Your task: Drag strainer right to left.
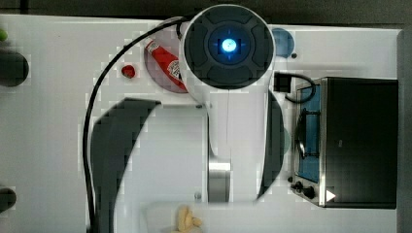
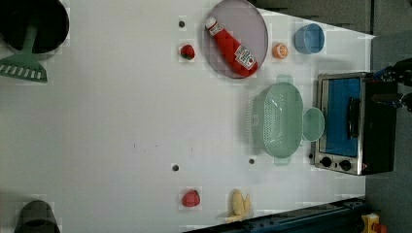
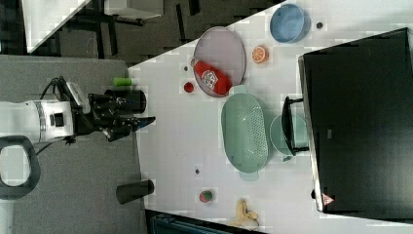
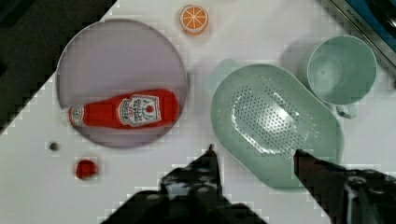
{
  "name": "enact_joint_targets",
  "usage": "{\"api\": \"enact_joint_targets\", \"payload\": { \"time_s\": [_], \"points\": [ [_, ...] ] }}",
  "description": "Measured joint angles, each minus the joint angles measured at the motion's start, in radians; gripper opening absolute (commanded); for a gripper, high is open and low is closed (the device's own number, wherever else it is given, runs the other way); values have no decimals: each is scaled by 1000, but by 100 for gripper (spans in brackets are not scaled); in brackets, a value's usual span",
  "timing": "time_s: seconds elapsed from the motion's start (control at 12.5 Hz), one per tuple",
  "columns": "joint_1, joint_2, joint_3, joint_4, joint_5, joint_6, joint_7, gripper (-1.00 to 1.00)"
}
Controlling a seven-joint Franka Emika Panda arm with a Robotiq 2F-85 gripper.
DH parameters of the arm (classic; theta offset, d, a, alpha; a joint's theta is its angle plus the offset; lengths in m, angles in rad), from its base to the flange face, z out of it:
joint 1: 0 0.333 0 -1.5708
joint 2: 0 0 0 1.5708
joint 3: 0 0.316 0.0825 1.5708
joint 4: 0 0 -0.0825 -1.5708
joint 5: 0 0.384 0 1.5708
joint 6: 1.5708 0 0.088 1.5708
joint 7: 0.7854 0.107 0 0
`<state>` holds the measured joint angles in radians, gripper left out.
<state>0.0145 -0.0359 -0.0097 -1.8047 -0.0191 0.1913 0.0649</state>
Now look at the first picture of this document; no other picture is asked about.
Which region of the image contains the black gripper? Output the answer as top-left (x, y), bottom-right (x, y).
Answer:
top-left (274, 72), bottom-right (292, 92)

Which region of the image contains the green oval strainer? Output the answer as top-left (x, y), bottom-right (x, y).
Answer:
top-left (283, 128), bottom-right (291, 154)

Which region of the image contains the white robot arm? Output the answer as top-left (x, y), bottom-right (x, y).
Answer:
top-left (87, 4), bottom-right (284, 233)

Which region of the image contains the blue cup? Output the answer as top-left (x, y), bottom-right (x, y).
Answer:
top-left (272, 28), bottom-right (294, 58)

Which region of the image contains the black toaster oven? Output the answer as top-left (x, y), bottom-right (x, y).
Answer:
top-left (289, 77), bottom-right (398, 209)

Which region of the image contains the red ketchup bottle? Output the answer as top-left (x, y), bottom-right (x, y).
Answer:
top-left (145, 39), bottom-right (188, 93)

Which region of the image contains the grey round plate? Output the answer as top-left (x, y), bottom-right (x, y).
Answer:
top-left (142, 32), bottom-right (184, 94)

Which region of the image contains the red toy strawberry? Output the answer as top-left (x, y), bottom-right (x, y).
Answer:
top-left (121, 65), bottom-right (136, 79)

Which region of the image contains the yellow toy banana bunch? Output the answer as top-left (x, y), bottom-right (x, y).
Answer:
top-left (171, 206), bottom-right (203, 233)

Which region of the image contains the black round pot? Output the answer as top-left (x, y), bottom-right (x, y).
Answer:
top-left (0, 50), bottom-right (29, 87)

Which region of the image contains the green toy fruit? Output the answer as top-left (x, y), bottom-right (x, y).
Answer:
top-left (0, 29), bottom-right (8, 42)

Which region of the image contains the dark grey cup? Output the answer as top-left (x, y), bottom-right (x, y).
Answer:
top-left (0, 187), bottom-right (17, 213)

